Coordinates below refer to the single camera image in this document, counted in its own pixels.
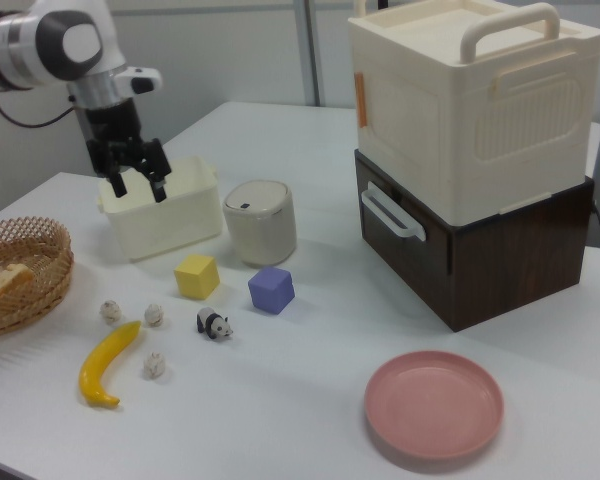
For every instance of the grey metal partition post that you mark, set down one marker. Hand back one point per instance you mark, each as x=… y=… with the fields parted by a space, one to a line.
x=311 y=50

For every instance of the pink plastic plate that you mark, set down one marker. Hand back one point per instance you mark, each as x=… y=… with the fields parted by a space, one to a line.
x=432 y=410

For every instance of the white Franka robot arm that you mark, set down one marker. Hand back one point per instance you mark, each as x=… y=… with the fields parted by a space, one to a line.
x=55 y=45

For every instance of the white plastic storage bin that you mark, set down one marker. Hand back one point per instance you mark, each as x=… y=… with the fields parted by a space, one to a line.
x=165 y=225

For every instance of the crumpled white paper ball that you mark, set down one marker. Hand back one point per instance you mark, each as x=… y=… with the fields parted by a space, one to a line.
x=110 y=311
x=154 y=366
x=154 y=315

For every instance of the cream plastic storage cabinet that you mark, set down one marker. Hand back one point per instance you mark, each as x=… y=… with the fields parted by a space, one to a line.
x=430 y=115

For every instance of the white push-lid trash can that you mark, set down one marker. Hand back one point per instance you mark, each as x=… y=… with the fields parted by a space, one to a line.
x=262 y=235

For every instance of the woven wicker basket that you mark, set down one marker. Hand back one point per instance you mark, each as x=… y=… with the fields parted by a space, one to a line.
x=45 y=250

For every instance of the yellow toy banana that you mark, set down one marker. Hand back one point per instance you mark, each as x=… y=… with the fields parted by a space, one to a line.
x=105 y=360

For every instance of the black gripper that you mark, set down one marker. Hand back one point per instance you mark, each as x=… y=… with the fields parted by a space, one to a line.
x=112 y=130

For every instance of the toy panda figure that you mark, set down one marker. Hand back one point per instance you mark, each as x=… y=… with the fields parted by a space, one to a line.
x=212 y=324

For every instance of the yellow foam cube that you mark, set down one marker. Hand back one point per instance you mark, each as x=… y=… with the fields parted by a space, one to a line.
x=195 y=277

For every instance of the toy bread with orange topping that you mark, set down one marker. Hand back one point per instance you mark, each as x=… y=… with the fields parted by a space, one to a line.
x=7 y=281

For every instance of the dark brown drawer box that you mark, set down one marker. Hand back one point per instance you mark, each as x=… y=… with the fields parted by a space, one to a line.
x=510 y=260

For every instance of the purple foam cube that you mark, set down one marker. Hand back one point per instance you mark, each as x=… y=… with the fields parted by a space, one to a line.
x=270 y=292

